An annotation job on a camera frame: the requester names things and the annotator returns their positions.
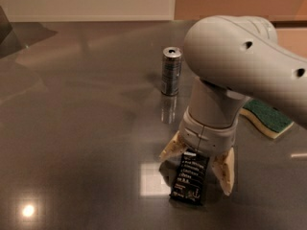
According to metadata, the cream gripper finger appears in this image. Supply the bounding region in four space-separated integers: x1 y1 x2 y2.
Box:
159 132 187 161
211 149 235 196

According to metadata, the black rxbar chocolate wrapper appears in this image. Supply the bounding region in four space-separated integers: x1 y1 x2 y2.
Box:
170 151 209 205

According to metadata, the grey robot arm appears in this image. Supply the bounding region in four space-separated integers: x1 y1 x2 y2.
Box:
160 16 307 196

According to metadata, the silver redbull can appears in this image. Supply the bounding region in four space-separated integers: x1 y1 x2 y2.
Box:
161 47 182 96

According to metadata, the green yellow sponge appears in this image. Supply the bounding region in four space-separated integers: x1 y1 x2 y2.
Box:
240 100 294 139

